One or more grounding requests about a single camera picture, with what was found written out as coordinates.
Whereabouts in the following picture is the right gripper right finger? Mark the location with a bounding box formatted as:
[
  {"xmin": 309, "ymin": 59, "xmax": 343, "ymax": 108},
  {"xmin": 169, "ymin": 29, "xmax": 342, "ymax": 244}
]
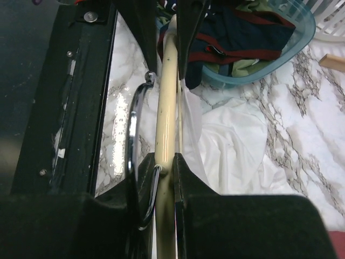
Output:
[{"xmin": 174, "ymin": 153, "xmax": 337, "ymax": 258}]

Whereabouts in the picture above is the cream wooden hanger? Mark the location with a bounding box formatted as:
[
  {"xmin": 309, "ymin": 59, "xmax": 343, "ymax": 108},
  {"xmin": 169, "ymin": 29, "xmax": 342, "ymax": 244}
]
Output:
[{"xmin": 126, "ymin": 15, "xmax": 185, "ymax": 259}]

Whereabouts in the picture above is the wooden clothes rack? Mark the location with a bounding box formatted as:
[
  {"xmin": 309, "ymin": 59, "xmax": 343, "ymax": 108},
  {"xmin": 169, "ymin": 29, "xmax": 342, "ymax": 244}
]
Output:
[{"xmin": 319, "ymin": 54, "xmax": 345, "ymax": 72}]

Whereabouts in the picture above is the white tank top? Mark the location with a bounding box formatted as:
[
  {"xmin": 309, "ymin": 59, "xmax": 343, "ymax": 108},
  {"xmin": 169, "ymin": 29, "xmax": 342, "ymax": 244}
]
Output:
[{"xmin": 178, "ymin": 80, "xmax": 294, "ymax": 195}]

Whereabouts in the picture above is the pile of dark clothes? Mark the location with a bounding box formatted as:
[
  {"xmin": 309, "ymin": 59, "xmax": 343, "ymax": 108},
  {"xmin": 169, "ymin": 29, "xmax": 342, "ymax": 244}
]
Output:
[{"xmin": 155, "ymin": 0, "xmax": 297, "ymax": 91}]

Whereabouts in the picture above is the red graphic tank top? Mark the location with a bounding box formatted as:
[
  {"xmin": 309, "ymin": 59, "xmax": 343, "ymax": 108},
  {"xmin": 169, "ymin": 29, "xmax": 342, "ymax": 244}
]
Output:
[{"xmin": 328, "ymin": 231, "xmax": 345, "ymax": 259}]

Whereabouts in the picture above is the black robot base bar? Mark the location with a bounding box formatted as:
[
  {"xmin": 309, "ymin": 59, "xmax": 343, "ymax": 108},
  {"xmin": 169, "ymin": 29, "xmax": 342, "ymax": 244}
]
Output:
[{"xmin": 1, "ymin": 1, "xmax": 118, "ymax": 195}]

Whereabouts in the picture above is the clear blue plastic bin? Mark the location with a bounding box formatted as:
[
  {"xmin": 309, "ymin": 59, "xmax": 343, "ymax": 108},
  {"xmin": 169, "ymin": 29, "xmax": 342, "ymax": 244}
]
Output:
[{"xmin": 155, "ymin": 0, "xmax": 316, "ymax": 90}]

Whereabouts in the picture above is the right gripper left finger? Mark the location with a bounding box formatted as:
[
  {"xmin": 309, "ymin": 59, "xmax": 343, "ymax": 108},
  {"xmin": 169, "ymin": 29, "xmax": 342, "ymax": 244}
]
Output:
[{"xmin": 0, "ymin": 151, "xmax": 158, "ymax": 259}]

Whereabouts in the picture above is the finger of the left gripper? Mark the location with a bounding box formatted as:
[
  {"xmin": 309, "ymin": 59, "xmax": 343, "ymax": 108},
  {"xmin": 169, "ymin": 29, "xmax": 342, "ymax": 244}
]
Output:
[
  {"xmin": 176, "ymin": 0, "xmax": 211, "ymax": 80},
  {"xmin": 113, "ymin": 0, "xmax": 157, "ymax": 72}
]

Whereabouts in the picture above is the white plastic laundry basket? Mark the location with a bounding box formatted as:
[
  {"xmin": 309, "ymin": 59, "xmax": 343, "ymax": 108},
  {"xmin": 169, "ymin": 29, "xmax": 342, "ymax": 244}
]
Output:
[{"xmin": 303, "ymin": 0, "xmax": 345, "ymax": 43}]

